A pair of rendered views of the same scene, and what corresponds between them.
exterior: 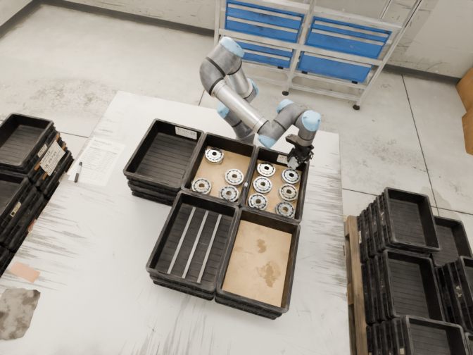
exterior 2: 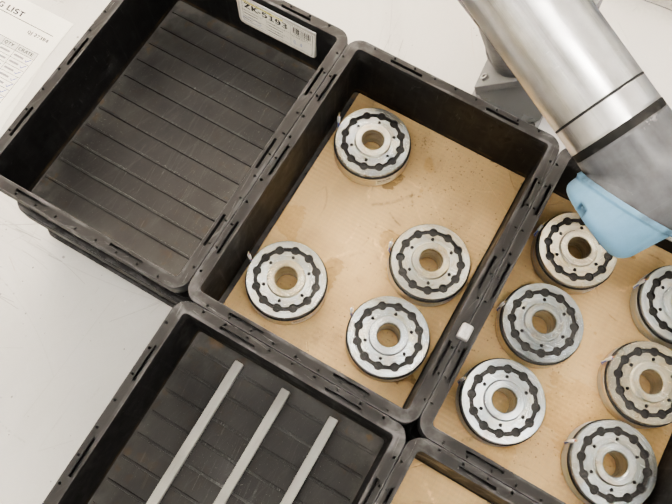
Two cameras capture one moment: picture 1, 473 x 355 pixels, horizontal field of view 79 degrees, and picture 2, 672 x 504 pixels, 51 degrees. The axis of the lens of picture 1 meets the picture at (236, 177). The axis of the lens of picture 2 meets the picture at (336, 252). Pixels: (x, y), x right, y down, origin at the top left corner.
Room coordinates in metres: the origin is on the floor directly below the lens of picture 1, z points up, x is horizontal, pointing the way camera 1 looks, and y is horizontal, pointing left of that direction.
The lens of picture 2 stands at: (0.58, 0.03, 1.71)
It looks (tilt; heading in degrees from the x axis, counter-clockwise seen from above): 72 degrees down; 22
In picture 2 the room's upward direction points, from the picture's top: 3 degrees clockwise
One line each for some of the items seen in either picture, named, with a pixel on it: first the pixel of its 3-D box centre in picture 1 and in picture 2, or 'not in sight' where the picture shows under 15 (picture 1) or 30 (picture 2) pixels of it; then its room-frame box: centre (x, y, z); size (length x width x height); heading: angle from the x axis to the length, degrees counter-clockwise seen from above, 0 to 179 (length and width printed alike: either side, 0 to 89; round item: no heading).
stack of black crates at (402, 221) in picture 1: (392, 230); not in sight; (1.01, -1.15, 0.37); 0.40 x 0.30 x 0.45; 179
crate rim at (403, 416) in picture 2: (221, 167); (379, 218); (0.87, 0.09, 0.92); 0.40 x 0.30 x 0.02; 174
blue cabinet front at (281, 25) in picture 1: (260, 36); not in sight; (2.74, 0.03, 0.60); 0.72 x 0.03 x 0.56; 89
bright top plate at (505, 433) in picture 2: (257, 201); (503, 400); (0.74, -0.13, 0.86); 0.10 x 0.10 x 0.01
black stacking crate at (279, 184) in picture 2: (220, 172); (376, 232); (0.87, 0.09, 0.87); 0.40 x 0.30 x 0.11; 174
